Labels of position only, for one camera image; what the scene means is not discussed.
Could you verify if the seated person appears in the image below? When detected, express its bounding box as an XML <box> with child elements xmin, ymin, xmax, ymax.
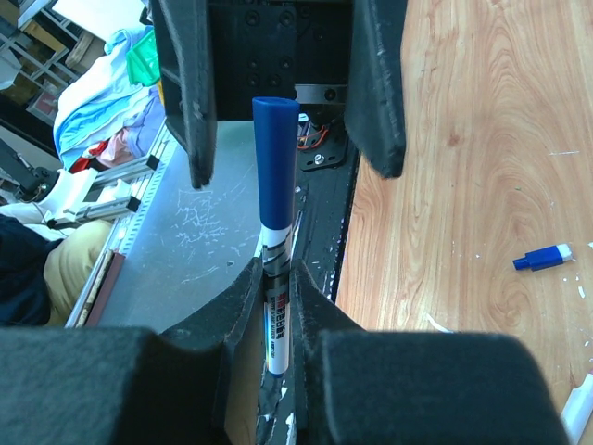
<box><xmin>1</xmin><ymin>201</ymin><xmax>112</xmax><ymax>327</ymax></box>

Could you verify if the pile of clothes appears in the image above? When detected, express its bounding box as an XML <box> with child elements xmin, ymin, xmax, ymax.
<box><xmin>53</xmin><ymin>25</ymin><xmax>165</xmax><ymax>170</ymax></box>

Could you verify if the beige cap marker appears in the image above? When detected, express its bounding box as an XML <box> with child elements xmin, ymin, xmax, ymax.
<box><xmin>561</xmin><ymin>372</ymin><xmax>592</xmax><ymax>444</ymax></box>

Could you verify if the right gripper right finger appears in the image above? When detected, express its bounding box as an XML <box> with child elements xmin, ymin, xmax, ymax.
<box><xmin>290</xmin><ymin>262</ymin><xmax>568</xmax><ymax>444</ymax></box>

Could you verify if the yellow bin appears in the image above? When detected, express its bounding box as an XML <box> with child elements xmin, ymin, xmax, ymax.
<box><xmin>157</xmin><ymin>80</ymin><xmax>166</xmax><ymax>107</ymax></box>

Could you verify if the green bin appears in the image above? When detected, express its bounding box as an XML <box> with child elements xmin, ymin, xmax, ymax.
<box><xmin>126</xmin><ymin>31</ymin><xmax>160</xmax><ymax>87</ymax></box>

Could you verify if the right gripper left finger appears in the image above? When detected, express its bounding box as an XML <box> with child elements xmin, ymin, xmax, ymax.
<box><xmin>1</xmin><ymin>259</ymin><xmax>263</xmax><ymax>444</ymax></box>

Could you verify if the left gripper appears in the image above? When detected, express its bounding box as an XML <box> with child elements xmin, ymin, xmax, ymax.
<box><xmin>150</xmin><ymin>0</ymin><xmax>408</xmax><ymax>189</ymax></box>

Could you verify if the blue pen cap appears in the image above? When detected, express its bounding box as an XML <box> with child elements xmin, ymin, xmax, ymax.
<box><xmin>512</xmin><ymin>244</ymin><xmax>573</xmax><ymax>272</ymax></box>

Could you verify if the dark blue marker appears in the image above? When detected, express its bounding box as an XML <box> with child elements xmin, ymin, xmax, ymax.
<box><xmin>252</xmin><ymin>96</ymin><xmax>300</xmax><ymax>377</ymax></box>

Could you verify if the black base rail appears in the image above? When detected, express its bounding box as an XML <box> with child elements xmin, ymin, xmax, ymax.
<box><xmin>256</xmin><ymin>111</ymin><xmax>360</xmax><ymax>444</ymax></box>

